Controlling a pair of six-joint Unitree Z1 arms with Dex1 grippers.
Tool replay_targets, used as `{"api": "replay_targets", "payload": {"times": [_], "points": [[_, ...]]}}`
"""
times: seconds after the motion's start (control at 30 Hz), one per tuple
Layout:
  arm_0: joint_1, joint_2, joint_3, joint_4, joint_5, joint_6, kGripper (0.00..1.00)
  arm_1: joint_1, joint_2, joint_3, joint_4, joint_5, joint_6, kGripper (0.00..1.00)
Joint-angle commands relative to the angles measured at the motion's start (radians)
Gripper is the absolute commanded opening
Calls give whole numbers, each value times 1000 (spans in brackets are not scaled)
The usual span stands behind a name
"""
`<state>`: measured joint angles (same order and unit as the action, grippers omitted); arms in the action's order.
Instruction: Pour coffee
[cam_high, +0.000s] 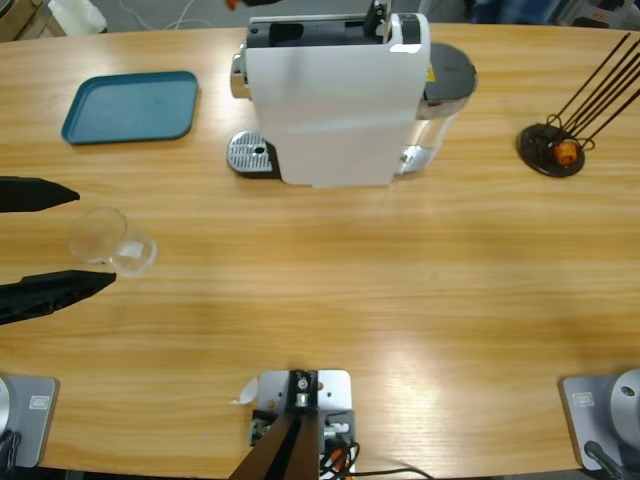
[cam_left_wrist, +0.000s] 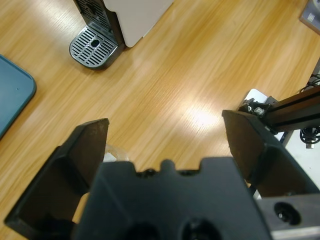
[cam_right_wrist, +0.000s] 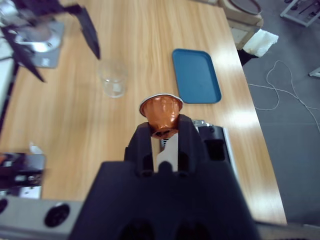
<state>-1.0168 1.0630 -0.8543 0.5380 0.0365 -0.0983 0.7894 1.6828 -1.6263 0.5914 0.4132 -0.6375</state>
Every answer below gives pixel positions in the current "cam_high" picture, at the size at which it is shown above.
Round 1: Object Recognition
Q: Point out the clear glass cup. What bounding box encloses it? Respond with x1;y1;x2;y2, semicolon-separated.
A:
66;207;159;279

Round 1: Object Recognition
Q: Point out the grey coffee machine lid lever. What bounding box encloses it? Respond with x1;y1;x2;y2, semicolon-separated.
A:
362;0;394;40

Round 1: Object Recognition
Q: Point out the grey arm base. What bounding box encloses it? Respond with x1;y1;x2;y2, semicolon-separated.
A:
558;368;640;472
0;374;60;469

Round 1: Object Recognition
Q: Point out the white capsule coffee machine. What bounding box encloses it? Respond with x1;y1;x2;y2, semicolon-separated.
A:
229;13;432;190

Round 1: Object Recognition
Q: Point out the teal plastic tray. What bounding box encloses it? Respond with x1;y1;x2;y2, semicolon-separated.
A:
59;70;201;147

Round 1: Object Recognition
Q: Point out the metal drip tray grate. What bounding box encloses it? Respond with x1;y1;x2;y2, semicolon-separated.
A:
227;129;281;180

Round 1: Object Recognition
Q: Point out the cardboard box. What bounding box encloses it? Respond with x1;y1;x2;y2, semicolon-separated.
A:
0;0;46;44

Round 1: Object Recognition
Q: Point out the white plastic bag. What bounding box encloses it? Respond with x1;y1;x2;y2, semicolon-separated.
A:
47;0;109;36

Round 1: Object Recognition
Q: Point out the clear water tank dark lid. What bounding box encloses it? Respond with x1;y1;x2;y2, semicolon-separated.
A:
399;42;479;176

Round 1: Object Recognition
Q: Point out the white tape tab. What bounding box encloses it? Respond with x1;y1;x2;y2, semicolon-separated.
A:
229;377;260;406

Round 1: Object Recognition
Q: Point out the bystander in blue jeans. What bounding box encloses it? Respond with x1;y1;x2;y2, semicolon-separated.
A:
469;0;551;24

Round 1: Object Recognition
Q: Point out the white mounting block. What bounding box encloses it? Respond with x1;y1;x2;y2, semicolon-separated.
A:
248;368;357;476

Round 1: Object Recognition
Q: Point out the black capsule stand with rods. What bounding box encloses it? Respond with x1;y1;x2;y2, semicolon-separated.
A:
516;32;640;179

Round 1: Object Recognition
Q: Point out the black and orange device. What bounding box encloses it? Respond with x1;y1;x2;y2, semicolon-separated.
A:
569;9;614;29

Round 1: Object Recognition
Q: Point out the white floor cable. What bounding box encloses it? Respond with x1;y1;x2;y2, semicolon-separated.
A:
119;0;221;32

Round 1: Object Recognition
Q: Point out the black base cable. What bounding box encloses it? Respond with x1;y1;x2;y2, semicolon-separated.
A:
0;429;24;471
582;439;626;480

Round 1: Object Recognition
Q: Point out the dark camera post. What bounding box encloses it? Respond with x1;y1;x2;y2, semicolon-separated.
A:
233;369;321;480

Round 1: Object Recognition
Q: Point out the black cable with orange plug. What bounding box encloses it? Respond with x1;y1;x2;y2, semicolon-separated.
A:
319;439;434;480

